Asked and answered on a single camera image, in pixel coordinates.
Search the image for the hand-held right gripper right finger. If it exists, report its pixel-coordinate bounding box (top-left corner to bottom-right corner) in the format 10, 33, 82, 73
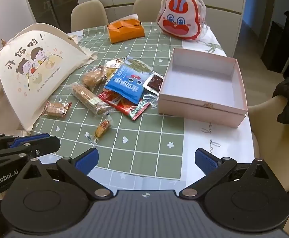
178, 148, 274, 199

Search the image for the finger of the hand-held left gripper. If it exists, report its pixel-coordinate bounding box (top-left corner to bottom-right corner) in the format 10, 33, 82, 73
0, 134, 61, 169
0, 133, 27, 150

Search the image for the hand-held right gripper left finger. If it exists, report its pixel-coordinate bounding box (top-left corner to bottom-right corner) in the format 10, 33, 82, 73
18, 147, 114, 200

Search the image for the small brown wafer packet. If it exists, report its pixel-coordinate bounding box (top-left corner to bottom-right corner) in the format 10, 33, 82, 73
41, 100, 72, 117

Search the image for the small orange candy packet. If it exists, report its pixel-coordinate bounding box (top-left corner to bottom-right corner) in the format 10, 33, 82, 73
85, 118, 112, 145

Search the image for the long clear biscuit packet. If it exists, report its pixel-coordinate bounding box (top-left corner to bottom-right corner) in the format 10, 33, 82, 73
71, 81, 112, 116

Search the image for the red snack packet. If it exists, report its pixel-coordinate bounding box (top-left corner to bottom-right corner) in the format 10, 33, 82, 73
97, 90, 152, 121

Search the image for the pink cardboard box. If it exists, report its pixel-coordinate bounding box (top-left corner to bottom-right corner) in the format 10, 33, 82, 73
158, 48, 248, 129

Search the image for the round cake clear packet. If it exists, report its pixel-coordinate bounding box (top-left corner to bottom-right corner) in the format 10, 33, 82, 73
81, 66, 110, 92

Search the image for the clear wrapper packet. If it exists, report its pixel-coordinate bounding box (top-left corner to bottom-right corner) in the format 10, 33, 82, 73
142, 93, 158, 108

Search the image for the blue snack packet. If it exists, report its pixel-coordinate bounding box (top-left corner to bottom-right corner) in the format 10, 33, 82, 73
104, 64, 153, 104

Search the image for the chocolate brownie packet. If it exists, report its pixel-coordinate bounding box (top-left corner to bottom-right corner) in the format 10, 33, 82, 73
142, 71, 165, 96

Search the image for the colourful printed packet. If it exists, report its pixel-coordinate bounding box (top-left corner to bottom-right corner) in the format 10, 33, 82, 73
105, 58, 126, 81

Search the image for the pale blue printed packet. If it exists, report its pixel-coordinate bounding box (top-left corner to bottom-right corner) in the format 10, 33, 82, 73
125, 56, 152, 75

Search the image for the beige dining chair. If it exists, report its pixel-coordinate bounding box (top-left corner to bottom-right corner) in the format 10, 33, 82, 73
133, 0, 167, 23
71, 0, 109, 33
247, 95, 289, 216

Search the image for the cream printed tote bag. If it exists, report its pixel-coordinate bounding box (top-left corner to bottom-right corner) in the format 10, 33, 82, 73
0, 23, 98, 132

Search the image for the black floor appliance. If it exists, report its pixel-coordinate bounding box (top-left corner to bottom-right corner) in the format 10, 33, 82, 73
261, 20, 285, 74

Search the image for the orange tissue box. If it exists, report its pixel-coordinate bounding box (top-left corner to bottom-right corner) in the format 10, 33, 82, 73
107, 13, 145, 44

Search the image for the dark glass cabinet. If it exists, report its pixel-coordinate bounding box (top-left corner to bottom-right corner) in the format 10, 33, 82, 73
21, 0, 79, 34

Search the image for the red white rabbit bag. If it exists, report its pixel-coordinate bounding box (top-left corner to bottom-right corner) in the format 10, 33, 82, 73
156, 0, 207, 41

